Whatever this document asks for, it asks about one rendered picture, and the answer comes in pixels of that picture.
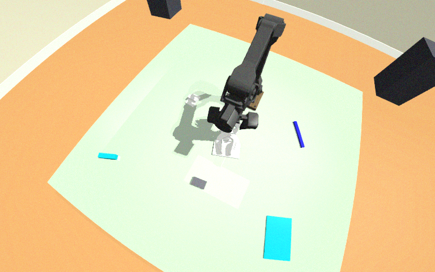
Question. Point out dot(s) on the cyan rectangular block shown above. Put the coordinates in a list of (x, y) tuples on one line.
[(107, 156)]

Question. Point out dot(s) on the cyan flat rectangular plate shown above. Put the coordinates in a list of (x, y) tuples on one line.
[(278, 238)]

